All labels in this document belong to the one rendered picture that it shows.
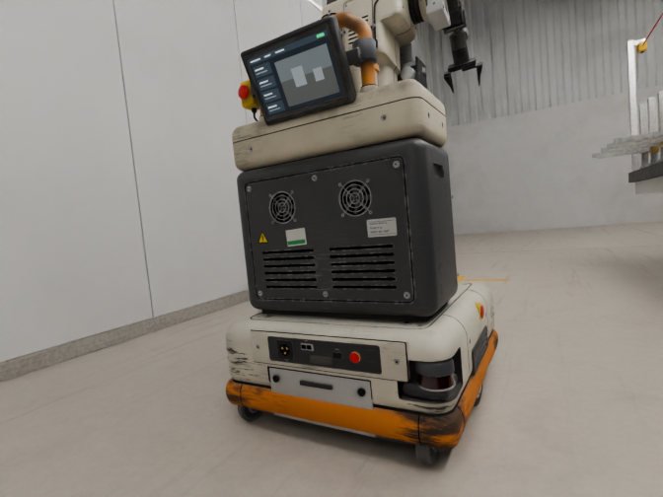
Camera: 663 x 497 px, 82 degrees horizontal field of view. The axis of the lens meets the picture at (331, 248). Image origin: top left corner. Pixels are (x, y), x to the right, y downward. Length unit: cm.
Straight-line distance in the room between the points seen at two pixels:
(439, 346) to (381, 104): 52
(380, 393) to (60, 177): 182
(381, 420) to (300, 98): 74
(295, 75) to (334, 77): 10
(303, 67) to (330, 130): 15
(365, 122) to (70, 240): 167
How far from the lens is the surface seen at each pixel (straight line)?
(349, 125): 91
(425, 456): 90
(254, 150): 107
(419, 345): 81
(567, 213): 897
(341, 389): 92
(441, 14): 139
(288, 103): 99
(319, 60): 93
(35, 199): 218
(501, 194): 899
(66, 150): 228
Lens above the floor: 52
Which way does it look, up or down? 4 degrees down
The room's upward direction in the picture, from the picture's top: 5 degrees counter-clockwise
